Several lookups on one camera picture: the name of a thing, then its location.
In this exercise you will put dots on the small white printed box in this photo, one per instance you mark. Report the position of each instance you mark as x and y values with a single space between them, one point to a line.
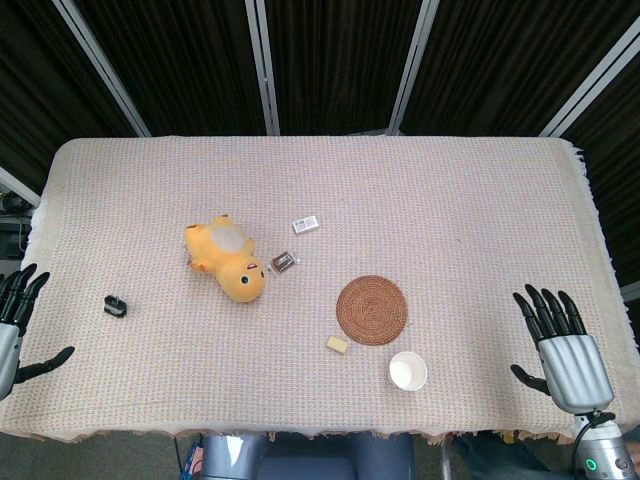
305 223

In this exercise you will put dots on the black binder clip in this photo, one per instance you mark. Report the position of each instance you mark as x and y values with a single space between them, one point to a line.
115 305

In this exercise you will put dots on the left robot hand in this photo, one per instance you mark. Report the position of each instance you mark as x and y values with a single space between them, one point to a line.
7 340

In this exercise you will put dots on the yellow plush toy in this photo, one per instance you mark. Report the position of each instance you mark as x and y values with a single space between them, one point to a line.
227 260

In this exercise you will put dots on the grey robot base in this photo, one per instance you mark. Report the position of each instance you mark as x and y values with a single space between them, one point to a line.
305 457

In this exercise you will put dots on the white paper cup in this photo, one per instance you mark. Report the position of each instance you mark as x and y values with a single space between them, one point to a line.
408 370

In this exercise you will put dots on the brown woven round coaster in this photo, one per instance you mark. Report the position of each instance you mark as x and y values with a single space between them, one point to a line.
372 310

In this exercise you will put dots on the small brown packet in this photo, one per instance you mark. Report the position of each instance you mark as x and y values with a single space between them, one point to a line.
283 262

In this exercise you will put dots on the black curtain partition panel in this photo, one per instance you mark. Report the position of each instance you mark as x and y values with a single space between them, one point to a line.
175 65
340 65
505 65
50 90
610 165

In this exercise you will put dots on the small yellow block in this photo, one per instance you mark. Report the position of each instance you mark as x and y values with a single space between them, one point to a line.
338 344

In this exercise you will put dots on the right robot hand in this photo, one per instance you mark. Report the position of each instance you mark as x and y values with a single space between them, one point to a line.
575 365

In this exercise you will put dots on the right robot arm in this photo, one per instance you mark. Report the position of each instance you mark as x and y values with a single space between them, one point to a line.
602 445

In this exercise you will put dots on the beige woven tablecloth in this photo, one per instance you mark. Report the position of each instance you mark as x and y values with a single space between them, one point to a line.
320 280

